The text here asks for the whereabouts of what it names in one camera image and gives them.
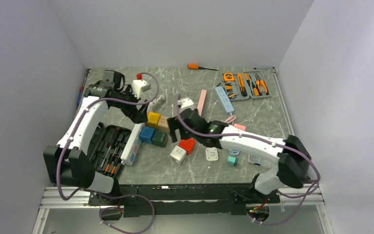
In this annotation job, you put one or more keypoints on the black tool case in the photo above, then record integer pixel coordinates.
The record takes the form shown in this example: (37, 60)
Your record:
(106, 147)

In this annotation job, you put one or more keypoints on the blue cube adapter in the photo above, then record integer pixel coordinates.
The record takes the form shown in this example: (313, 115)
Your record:
(146, 134)

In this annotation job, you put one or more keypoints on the small white plug adapter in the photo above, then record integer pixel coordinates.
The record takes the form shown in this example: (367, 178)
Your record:
(212, 154)

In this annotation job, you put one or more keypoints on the white cube adapter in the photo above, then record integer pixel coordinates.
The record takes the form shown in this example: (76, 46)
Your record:
(178, 154)

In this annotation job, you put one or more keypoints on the red blue pen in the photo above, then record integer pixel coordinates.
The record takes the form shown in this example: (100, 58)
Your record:
(79, 97)

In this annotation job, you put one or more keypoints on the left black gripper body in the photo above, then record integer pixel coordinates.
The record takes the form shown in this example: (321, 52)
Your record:
(130, 110)

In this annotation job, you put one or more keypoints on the pink cube socket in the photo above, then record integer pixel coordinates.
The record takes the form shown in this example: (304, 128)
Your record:
(239, 126)

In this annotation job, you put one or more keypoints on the orange handled screwdriver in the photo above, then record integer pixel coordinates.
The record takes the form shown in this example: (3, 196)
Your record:
(197, 67)

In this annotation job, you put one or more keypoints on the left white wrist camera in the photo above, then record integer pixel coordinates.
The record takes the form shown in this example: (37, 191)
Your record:
(139, 86)

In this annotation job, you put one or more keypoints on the beige cube adapter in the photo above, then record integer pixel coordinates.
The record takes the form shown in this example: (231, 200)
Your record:
(163, 124)

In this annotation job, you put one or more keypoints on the yellow cube adapter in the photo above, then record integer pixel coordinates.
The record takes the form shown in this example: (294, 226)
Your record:
(153, 120)

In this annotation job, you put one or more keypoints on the clear screw box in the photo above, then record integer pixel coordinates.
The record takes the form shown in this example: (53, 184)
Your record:
(258, 161)

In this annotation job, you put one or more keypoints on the teal cube plug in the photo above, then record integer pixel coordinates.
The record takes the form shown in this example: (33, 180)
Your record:
(232, 161)

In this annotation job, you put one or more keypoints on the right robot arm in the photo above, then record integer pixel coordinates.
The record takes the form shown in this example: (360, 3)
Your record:
(288, 157)

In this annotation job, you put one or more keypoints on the green cube adapter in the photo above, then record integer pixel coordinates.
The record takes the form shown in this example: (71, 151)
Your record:
(159, 139)

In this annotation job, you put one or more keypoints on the red cube adapter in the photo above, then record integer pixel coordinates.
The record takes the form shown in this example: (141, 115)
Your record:
(187, 144)

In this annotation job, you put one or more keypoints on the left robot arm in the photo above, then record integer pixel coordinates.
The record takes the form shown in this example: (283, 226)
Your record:
(68, 163)

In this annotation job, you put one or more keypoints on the white power strip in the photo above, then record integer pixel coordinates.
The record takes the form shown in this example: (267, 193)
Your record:
(130, 150)

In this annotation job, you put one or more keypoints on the pink power strip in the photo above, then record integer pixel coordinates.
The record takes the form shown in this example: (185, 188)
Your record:
(201, 101)

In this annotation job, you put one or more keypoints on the grey tool tray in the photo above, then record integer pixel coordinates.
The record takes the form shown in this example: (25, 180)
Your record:
(245, 85)

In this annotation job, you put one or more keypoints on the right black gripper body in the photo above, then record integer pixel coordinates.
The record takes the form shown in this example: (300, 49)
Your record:
(174, 124)

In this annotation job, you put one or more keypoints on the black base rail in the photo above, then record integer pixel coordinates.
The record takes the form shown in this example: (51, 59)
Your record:
(184, 199)

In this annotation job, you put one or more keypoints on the light blue power strip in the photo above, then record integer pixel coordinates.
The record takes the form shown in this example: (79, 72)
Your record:
(224, 100)

